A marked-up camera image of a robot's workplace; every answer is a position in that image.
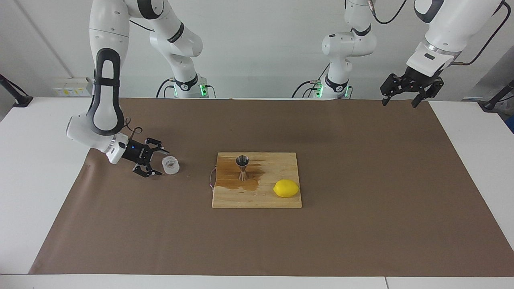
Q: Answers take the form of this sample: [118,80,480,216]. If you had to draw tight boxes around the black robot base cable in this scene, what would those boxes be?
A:
[156,78,177,98]
[292,64,330,98]

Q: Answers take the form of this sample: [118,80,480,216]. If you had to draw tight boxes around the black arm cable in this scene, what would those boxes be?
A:
[369,0,507,67]
[122,116,143,140]

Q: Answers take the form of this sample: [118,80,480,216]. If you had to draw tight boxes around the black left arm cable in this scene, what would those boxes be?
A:
[369,0,507,67]

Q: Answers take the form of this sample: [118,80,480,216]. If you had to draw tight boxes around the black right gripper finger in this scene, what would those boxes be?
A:
[144,137,169,158]
[133,160,163,178]

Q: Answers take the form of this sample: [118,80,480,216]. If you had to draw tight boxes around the small clear glass cup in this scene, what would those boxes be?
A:
[161,155,180,175]

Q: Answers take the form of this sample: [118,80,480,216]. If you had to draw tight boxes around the black camera stand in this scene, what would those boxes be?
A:
[0,74,33,108]
[478,79,514,112]

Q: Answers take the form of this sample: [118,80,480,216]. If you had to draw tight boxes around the white power strip yellow labels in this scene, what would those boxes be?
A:
[52,77,96,97]

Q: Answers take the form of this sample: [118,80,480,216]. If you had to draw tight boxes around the steel double jigger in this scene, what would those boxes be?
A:
[236,155,250,182]

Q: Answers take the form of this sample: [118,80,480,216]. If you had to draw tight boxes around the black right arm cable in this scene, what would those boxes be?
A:
[122,116,143,140]

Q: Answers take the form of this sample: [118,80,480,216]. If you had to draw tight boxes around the wooden cutting board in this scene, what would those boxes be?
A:
[210,152,302,209]

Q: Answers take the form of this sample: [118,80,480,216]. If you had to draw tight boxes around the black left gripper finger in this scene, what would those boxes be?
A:
[412,77,444,108]
[380,73,404,107]

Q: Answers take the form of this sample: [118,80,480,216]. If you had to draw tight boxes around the yellow lemon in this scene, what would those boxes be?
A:
[273,179,300,198]

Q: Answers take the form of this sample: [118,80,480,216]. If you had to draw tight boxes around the brown paper table mat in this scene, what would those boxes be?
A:
[29,98,514,277]

